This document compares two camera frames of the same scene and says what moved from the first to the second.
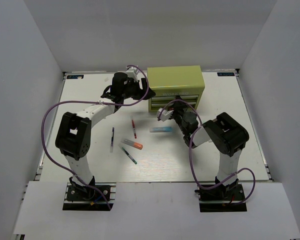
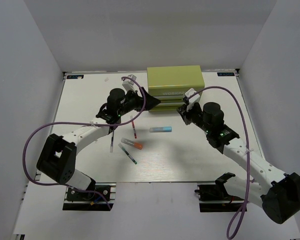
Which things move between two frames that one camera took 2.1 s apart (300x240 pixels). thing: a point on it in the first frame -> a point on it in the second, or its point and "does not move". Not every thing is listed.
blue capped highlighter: x=156 y=129 does not move
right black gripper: x=179 y=106 -> x=186 y=114
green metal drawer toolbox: x=186 y=82 does not move
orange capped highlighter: x=132 y=144 does not move
